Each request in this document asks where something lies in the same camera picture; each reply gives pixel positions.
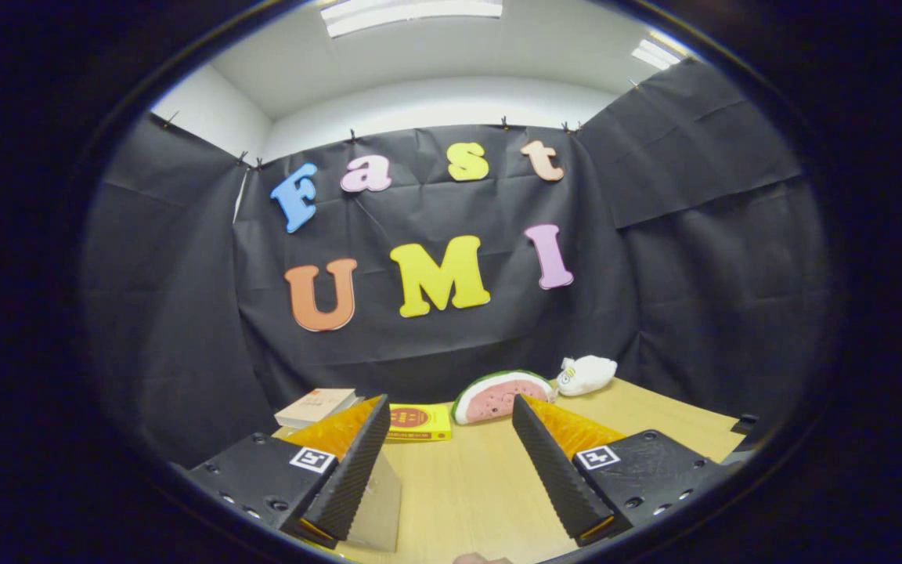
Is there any ceiling light panel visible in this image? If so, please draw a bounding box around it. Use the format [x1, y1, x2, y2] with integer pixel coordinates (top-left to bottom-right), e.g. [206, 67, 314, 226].
[631, 38, 691, 71]
[320, 0, 503, 38]

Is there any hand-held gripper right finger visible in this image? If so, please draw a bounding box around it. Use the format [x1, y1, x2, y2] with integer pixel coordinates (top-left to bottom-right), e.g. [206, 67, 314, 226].
[512, 394, 741, 548]

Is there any white plush toy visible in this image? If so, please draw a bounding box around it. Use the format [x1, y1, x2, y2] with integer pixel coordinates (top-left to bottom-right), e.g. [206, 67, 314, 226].
[557, 355, 619, 396]

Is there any beige book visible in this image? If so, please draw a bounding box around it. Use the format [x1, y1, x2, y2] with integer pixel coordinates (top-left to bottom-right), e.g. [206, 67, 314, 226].
[274, 388, 364, 430]

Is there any beige fabric storage box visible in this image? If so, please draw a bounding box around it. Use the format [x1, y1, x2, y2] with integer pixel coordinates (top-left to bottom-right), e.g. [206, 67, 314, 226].
[345, 450, 403, 553]

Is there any yellow book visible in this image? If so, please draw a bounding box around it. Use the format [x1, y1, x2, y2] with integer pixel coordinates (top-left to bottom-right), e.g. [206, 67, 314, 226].
[384, 403, 453, 443]

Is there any watermelon slice plush toy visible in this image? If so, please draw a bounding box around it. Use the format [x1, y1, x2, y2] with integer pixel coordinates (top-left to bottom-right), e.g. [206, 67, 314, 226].
[451, 370, 557, 425]

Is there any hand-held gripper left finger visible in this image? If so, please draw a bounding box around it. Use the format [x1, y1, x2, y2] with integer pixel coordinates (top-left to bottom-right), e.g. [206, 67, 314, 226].
[185, 394, 393, 549]

